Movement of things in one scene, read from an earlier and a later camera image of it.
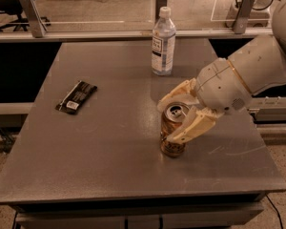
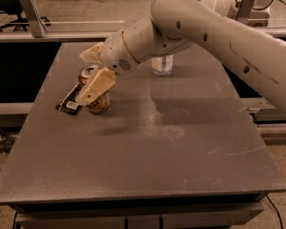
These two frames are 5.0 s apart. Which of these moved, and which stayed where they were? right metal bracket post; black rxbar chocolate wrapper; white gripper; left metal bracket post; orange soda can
Moved: white gripper; orange soda can
Stayed: black rxbar chocolate wrapper; right metal bracket post; left metal bracket post
